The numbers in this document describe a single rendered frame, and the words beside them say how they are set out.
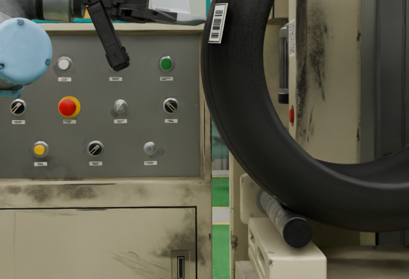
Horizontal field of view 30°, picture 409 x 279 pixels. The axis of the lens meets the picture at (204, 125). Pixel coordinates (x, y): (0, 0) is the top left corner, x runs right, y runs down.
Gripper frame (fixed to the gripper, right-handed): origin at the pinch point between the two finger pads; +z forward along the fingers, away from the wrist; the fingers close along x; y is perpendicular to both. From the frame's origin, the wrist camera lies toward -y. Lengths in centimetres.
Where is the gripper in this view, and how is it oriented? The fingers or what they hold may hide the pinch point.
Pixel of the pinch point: (198, 22)
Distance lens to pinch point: 125.0
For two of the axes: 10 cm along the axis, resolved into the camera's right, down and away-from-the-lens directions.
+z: 9.9, 1.1, 0.4
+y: 1.1, -9.9, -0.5
